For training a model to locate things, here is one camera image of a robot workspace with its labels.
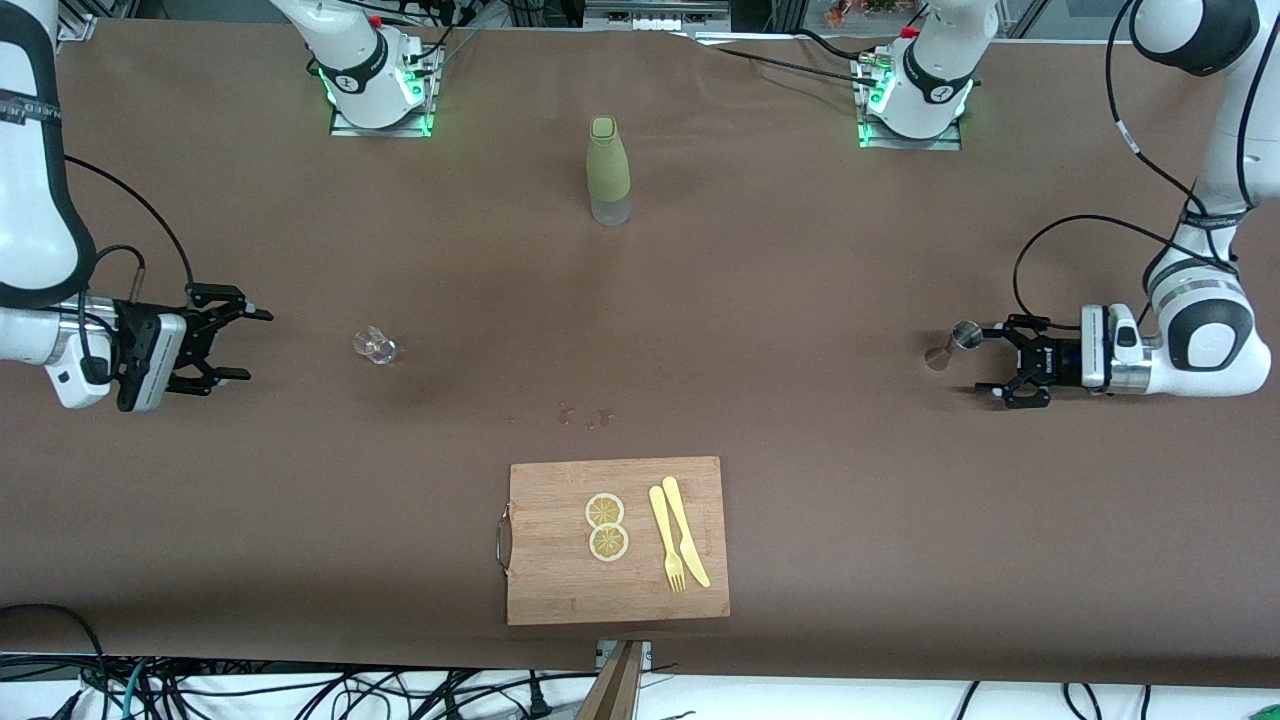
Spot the steel double jigger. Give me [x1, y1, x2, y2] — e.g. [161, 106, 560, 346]
[925, 320, 984, 372]

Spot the brown table cover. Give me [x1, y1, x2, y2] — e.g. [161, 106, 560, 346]
[0, 18, 1280, 689]

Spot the yellow plastic knife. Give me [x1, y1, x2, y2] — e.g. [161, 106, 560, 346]
[661, 476, 712, 589]

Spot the yellow plastic fork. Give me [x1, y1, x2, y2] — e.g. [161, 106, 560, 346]
[648, 485, 687, 593]

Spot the wooden cutting board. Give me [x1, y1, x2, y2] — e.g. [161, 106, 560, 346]
[495, 456, 731, 627]

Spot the green bottle with clear base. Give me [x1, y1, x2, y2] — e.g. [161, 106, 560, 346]
[587, 116, 633, 227]

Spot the grey electronics box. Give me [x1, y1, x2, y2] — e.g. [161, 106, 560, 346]
[583, 0, 733, 33]

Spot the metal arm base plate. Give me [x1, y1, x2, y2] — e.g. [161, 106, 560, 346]
[330, 45, 441, 138]
[857, 55, 963, 151]

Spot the black looped cable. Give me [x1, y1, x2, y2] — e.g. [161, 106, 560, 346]
[0, 603, 106, 720]

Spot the black base power cable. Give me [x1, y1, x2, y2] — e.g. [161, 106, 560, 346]
[695, 28, 886, 91]

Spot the wooden post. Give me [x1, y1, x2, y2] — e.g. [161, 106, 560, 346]
[577, 640, 646, 720]

